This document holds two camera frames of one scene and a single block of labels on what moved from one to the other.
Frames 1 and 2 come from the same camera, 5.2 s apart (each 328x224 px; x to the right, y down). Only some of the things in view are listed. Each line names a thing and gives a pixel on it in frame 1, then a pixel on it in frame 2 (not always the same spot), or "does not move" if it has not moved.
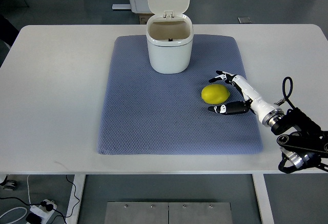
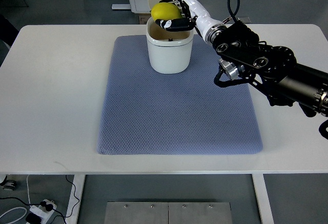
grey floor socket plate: [244, 20] does not move
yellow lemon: [215, 94] to [164, 11]
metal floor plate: [136, 212] does not move
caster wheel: [10, 185] does not move
